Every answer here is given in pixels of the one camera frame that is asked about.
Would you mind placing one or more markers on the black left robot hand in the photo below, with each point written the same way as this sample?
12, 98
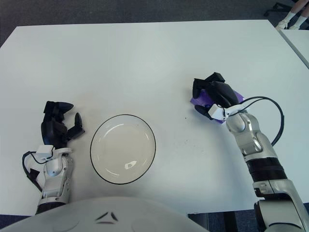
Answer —
51, 130

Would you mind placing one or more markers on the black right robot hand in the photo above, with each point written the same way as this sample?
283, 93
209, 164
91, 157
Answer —
222, 94

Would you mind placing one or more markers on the purple tissue paper pack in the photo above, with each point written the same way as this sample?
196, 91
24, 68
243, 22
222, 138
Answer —
202, 99

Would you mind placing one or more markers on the white plate with black rim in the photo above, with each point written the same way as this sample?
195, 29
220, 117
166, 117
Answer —
123, 147

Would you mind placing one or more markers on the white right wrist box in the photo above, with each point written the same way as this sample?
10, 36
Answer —
216, 111

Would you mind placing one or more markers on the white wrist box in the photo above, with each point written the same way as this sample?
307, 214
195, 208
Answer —
216, 111
44, 151

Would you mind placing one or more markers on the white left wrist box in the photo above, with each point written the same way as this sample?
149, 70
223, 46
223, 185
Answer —
44, 151

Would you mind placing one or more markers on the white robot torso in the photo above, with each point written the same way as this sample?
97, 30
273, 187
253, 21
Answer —
72, 212

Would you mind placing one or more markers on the white side table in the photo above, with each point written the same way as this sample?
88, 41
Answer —
299, 41

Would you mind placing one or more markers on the black office chair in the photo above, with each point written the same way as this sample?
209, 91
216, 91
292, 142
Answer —
275, 6

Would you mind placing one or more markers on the black table leg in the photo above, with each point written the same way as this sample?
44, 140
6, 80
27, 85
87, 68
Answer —
229, 222

